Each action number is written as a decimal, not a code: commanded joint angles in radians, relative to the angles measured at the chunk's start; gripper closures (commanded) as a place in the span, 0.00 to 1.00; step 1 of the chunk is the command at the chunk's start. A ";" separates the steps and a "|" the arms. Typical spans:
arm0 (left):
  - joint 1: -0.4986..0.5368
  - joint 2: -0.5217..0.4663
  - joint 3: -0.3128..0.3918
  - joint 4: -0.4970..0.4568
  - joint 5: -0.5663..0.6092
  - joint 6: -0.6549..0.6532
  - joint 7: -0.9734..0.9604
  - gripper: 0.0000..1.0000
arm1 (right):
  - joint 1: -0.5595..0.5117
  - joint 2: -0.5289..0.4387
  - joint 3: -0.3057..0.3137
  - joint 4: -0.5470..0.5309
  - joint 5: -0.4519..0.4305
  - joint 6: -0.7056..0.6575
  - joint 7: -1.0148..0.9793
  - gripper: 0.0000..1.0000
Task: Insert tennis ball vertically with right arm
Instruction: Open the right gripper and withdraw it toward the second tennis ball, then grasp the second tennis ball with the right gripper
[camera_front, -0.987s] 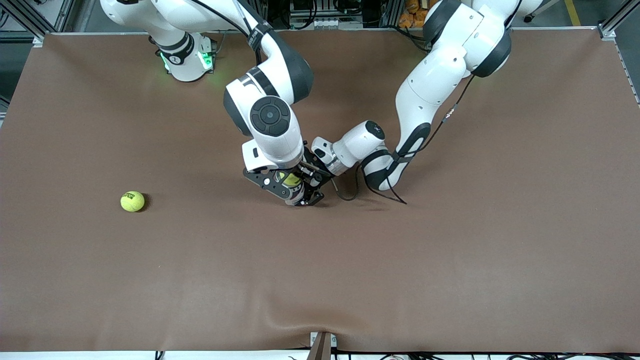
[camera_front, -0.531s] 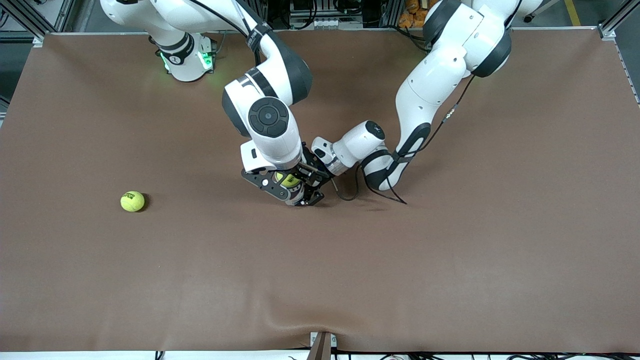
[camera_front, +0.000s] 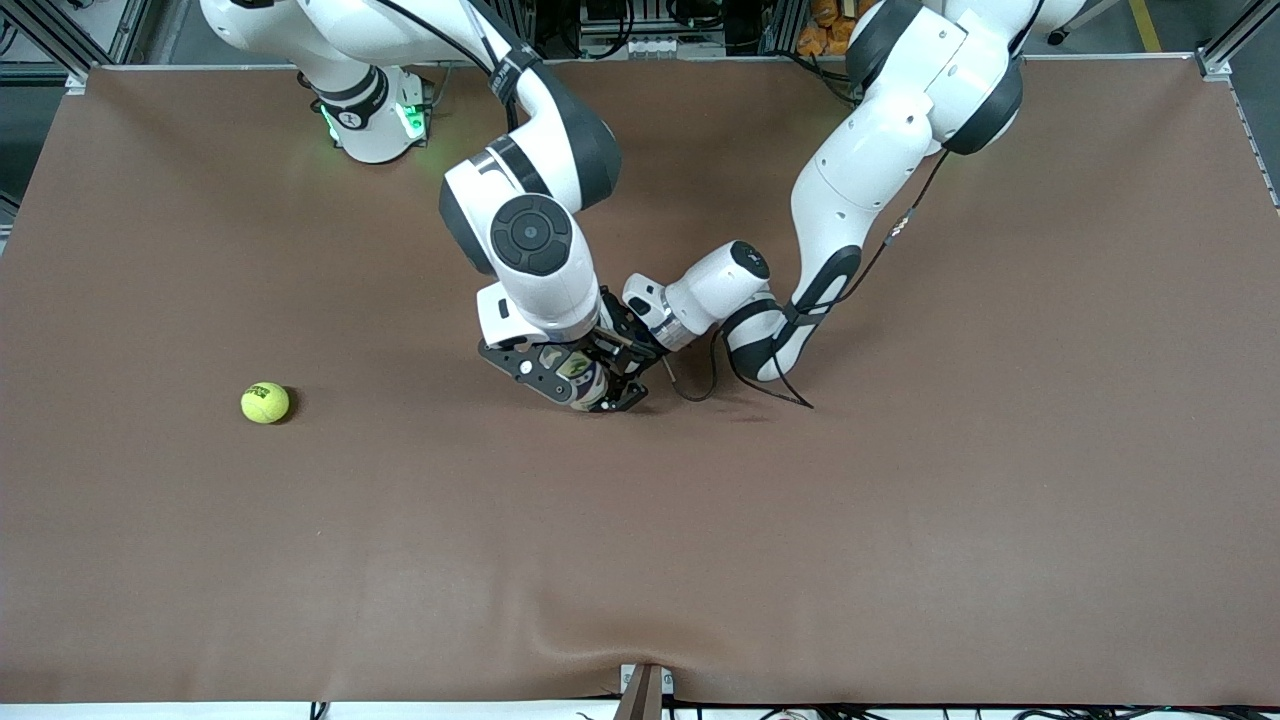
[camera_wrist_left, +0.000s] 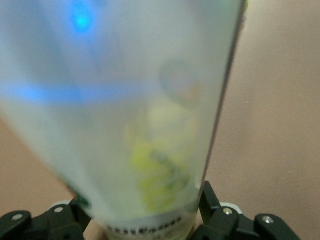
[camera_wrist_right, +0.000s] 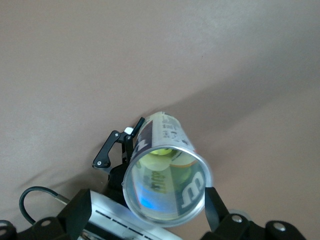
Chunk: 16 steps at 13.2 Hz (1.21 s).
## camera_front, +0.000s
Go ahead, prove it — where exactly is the white blue tennis ball can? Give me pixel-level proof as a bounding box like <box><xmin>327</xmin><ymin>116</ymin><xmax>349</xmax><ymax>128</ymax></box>
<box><xmin>545</xmin><ymin>343</ymin><xmax>613</xmax><ymax>415</ymax></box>

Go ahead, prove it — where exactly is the yellow-green tennis ball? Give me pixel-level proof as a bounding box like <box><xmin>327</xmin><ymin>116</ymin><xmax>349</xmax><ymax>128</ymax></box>
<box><xmin>241</xmin><ymin>382</ymin><xmax>291</xmax><ymax>426</ymax></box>

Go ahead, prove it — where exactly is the brown table mat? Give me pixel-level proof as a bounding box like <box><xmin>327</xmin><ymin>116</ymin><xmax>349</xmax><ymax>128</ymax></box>
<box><xmin>0</xmin><ymin>55</ymin><xmax>1280</xmax><ymax>707</ymax></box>

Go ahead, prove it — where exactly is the orange lumpy items pile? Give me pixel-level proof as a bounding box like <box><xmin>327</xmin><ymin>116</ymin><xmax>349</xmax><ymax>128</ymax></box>
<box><xmin>797</xmin><ymin>0</ymin><xmax>863</xmax><ymax>57</ymax></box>

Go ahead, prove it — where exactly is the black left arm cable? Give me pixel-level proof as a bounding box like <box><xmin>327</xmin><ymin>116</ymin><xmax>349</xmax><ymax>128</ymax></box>
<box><xmin>665</xmin><ymin>150</ymin><xmax>956</xmax><ymax>411</ymax></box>

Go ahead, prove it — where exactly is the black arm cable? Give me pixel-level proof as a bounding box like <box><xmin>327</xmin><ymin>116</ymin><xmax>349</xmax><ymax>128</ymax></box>
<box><xmin>370</xmin><ymin>0</ymin><xmax>526</xmax><ymax>136</ymax></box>
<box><xmin>665</xmin><ymin>150</ymin><xmax>956</xmax><ymax>411</ymax></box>

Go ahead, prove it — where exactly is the aluminium rack post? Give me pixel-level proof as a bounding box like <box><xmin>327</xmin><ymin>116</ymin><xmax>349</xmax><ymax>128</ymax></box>
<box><xmin>760</xmin><ymin>0</ymin><xmax>801</xmax><ymax>57</ymax></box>

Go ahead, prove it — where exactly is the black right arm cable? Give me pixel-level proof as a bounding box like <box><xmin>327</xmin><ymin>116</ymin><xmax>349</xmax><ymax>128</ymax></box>
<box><xmin>370</xmin><ymin>0</ymin><xmax>526</xmax><ymax>136</ymax></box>

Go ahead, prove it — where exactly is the aluminium frame corner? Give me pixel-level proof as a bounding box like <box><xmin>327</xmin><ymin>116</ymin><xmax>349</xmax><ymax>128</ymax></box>
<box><xmin>1195</xmin><ymin>0</ymin><xmax>1280</xmax><ymax>211</ymax></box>
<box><xmin>0</xmin><ymin>0</ymin><xmax>151</xmax><ymax>97</ymax></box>

